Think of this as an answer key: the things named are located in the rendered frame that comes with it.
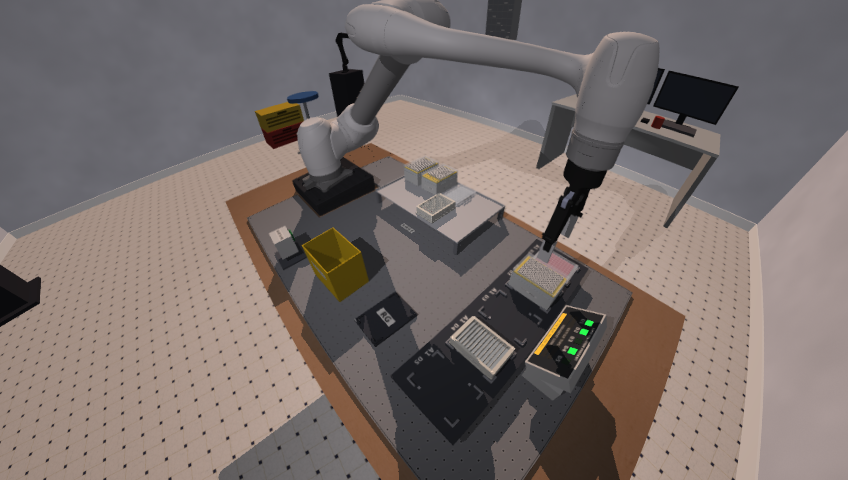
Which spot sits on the yellow waste bin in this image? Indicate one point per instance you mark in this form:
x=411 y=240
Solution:
x=331 y=249

